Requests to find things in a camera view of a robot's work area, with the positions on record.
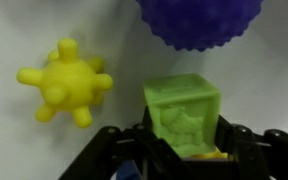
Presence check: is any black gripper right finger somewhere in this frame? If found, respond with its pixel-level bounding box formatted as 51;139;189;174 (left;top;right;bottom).
215;116;288;180

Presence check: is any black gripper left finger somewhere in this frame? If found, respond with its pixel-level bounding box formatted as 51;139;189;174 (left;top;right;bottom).
58;108;181;180

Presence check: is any light green block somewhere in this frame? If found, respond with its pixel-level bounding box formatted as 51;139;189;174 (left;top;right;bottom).
143;74;221;157

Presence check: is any dark blue block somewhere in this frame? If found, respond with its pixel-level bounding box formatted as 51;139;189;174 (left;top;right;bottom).
116;160;142;180

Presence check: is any yellow rubber duck toy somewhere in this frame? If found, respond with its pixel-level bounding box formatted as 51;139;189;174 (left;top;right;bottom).
192;150;228;159

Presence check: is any yellow spiky ball toy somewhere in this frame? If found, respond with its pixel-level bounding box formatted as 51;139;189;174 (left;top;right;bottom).
16;38;113;128

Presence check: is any purple bumpy ball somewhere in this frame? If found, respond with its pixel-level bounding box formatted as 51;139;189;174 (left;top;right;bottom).
136;0;263;52

